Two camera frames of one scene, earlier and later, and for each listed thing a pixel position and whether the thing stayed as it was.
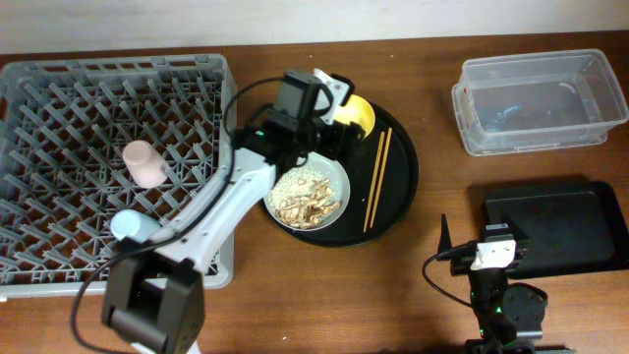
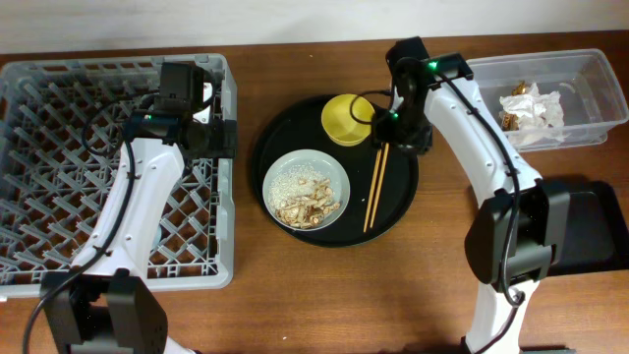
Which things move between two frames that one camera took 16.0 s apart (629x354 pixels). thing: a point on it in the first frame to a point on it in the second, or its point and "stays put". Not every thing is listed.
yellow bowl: x=358 y=109 stays put
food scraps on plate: x=303 y=198 stays put
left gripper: x=344 y=136 to x=223 y=139
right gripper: x=459 y=265 to x=381 y=132
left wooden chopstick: x=369 y=205 stays put
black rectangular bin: x=567 y=227 stays put
